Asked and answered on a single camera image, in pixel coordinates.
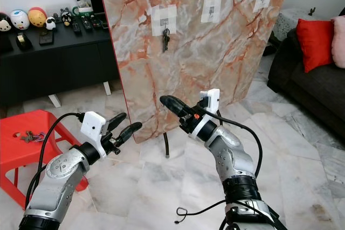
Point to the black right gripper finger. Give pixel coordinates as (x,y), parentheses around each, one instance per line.
(176,106)

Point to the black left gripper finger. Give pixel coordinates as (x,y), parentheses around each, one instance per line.
(129,131)
(117,122)

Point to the dark key bunch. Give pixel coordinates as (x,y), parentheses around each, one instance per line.
(165,40)

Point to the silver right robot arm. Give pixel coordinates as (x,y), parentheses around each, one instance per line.
(234,157)

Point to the black board leg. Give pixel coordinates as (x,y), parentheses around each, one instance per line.
(166,145)

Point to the marble pattern board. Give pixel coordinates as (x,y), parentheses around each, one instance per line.
(210,68)

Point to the red plastic stool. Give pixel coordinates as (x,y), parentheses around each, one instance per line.
(32,157)

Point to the small black box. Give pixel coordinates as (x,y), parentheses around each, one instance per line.
(46,37)

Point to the green mug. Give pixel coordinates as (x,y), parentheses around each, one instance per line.
(83,11)

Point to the black sofa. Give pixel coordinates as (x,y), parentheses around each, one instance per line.
(307,92)

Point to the small white panda toy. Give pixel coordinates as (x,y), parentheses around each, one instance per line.
(50,23)

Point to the black tape dispenser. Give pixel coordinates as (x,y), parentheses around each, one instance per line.
(24,41)

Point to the orange yellow egg toy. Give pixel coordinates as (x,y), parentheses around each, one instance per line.
(38,18)

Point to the side table with lace cloth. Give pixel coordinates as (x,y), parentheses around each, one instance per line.
(285,21)

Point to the white egg shaped toy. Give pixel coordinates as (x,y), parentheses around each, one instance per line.
(19,20)

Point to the red cushion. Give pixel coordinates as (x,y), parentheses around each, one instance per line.
(314,46)

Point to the black white plush toy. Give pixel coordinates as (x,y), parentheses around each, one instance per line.
(5,23)

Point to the small dark figurine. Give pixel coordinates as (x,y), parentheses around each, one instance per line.
(311,11)

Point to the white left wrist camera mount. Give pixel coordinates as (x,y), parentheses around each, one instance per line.
(92,127)

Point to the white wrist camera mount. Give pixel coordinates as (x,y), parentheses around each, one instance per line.
(92,127)
(210,99)

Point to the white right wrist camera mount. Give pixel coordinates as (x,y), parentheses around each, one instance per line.
(210,99)

